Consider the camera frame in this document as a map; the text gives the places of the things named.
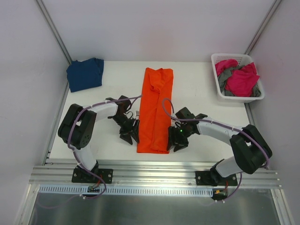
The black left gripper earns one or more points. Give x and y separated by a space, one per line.
129 128

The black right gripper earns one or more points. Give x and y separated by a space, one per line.
176 137

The orange t shirt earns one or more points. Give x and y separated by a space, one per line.
154 121

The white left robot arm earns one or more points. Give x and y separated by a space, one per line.
76 131

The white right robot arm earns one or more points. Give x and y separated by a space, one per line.
250 150

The grey t shirt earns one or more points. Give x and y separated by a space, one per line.
225 79

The blue folded t shirt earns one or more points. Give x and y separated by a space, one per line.
83 75

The pink t shirt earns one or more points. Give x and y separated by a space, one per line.
241 79

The white plastic basket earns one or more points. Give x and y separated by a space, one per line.
236 78

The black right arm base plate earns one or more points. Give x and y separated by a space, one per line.
208 178

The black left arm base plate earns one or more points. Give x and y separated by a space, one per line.
81 176

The white slotted cable duct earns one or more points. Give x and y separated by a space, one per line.
123 190

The aluminium front mounting rail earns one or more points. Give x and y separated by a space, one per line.
147 173

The left corner aluminium post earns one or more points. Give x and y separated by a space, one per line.
46 15

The corner aluminium post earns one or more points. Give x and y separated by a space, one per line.
46 15
262 27

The right corner aluminium post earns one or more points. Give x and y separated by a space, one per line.
262 27

